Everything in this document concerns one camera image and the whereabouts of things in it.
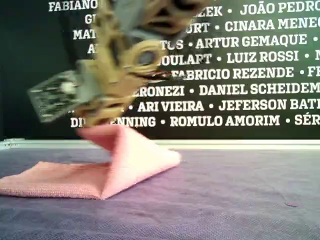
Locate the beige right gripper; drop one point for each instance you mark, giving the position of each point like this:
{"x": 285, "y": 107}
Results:
{"x": 117, "y": 80}

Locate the pink square cloth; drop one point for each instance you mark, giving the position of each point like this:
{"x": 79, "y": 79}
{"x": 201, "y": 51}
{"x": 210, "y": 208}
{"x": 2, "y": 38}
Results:
{"x": 62, "y": 180}

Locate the beige grey right robot arm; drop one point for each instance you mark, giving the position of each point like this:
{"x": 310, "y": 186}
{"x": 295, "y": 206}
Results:
{"x": 130, "y": 17}

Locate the black banner with white names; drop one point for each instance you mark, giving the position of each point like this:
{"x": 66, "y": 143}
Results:
{"x": 25, "y": 37}

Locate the purple fabric table mat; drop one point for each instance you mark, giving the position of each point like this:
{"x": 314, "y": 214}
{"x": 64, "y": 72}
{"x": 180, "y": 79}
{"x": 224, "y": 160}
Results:
{"x": 200, "y": 212}

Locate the right gripper camera board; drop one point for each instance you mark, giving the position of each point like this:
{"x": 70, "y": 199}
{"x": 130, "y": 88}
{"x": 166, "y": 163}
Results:
{"x": 55, "y": 97}

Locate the aluminium table frame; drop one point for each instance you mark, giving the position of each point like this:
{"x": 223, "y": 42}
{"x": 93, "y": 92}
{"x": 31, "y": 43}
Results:
{"x": 225, "y": 144}

